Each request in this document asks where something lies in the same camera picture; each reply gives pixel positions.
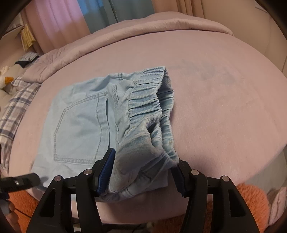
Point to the pink fluffy cloth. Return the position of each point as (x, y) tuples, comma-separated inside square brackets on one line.
[(277, 206)]

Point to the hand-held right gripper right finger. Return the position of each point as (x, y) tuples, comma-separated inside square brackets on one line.
[(180, 179)]

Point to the blue checked pillow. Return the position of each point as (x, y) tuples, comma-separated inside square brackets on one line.
[(29, 58)]

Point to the pink curtain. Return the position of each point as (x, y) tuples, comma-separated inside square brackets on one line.
[(58, 22)]

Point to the yellow hanging cloth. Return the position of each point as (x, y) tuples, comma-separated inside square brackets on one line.
[(28, 38)]

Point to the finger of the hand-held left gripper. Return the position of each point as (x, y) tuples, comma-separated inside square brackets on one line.
[(20, 182)]

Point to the plaid pillow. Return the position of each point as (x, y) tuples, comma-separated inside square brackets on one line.
[(15, 112)]

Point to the white duck plush toy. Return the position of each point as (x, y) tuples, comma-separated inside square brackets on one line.
[(9, 78)]

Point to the beige curtain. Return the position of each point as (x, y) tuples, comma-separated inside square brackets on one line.
[(177, 6)]

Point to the pink quilt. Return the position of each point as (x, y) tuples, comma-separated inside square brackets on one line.
[(112, 40)]

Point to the light blue denim pants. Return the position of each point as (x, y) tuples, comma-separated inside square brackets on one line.
[(78, 123)]

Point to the window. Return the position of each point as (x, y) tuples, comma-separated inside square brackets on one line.
[(101, 13)]

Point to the pink bed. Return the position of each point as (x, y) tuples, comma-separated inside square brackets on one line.
[(224, 100)]

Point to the orange fuzzy cloth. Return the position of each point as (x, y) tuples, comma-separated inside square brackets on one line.
[(253, 201)]

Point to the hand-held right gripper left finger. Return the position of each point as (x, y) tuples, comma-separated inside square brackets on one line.
[(105, 172)]

